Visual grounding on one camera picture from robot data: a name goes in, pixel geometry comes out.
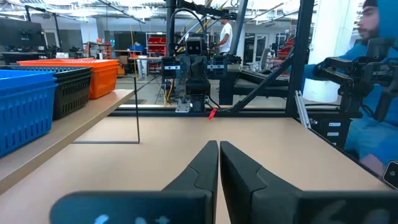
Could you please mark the red plastic clip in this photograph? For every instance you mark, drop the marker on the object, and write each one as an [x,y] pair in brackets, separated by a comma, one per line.
[213,113]

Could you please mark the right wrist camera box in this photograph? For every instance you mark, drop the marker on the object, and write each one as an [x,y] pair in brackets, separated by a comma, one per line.
[194,46]

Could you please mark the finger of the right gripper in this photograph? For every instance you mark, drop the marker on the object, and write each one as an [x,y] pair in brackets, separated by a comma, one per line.
[177,67]
[211,67]

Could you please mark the wooden shelf black metal legs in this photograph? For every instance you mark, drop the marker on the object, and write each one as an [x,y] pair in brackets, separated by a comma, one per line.
[77,121]

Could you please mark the black monitor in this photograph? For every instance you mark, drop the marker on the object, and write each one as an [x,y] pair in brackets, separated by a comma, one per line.
[18,34]

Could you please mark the red storage bin rack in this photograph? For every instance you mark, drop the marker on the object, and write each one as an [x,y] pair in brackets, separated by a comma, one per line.
[157,45]

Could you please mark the black workbench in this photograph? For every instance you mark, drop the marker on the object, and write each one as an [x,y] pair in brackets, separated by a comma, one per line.
[258,85]

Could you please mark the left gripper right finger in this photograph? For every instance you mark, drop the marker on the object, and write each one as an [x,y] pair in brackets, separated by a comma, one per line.
[264,205]

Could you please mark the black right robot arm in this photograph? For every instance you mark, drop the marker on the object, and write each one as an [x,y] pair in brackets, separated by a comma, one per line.
[199,104]

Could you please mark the person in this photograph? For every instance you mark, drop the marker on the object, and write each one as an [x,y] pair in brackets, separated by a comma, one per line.
[373,140]
[226,35]

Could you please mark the black drawer unit white labels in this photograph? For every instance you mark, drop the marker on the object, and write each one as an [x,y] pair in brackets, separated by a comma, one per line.
[326,137]

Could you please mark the orange plastic basket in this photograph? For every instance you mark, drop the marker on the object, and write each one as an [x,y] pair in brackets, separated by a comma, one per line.
[102,82]
[102,66]
[77,61]

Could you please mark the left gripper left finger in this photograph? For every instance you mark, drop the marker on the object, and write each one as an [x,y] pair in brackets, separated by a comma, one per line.
[186,205]

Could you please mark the black smartphone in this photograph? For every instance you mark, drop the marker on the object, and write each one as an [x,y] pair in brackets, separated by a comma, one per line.
[392,174]

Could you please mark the black plastic basket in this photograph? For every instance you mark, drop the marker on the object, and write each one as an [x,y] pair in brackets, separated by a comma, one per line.
[74,74]
[71,96]
[71,69]

